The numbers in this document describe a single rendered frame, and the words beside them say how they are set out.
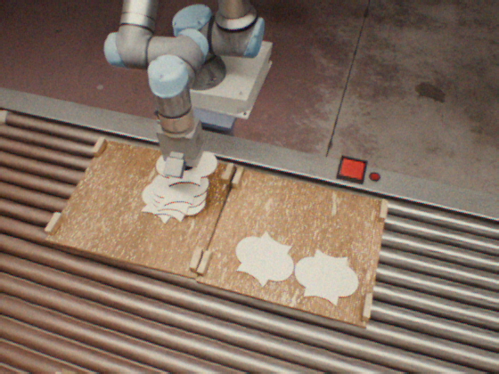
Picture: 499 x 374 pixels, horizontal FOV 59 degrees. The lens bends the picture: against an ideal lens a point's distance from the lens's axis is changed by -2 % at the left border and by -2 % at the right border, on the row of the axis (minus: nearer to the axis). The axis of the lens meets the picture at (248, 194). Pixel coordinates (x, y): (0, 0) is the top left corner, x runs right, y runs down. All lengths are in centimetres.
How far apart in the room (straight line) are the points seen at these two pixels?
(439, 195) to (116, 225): 87
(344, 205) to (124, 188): 59
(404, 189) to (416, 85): 180
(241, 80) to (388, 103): 154
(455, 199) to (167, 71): 84
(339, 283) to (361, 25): 258
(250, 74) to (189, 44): 54
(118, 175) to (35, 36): 248
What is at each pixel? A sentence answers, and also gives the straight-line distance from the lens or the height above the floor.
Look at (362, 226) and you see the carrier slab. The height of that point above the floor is 94.
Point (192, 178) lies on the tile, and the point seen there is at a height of 106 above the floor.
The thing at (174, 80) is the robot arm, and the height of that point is 135.
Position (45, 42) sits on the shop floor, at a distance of 360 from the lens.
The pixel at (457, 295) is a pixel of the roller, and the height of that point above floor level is 91.
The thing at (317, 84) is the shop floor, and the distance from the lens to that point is 292.
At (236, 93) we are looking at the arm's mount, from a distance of 144.
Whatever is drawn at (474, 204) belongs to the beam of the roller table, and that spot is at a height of 92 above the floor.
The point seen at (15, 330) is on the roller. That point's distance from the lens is 120.
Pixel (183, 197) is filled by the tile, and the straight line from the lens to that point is 118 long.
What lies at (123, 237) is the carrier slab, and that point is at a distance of 119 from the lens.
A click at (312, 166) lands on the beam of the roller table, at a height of 92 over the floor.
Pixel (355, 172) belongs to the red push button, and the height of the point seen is 93.
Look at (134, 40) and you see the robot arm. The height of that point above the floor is 134.
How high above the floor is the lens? 193
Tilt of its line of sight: 56 degrees down
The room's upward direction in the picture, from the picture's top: 2 degrees counter-clockwise
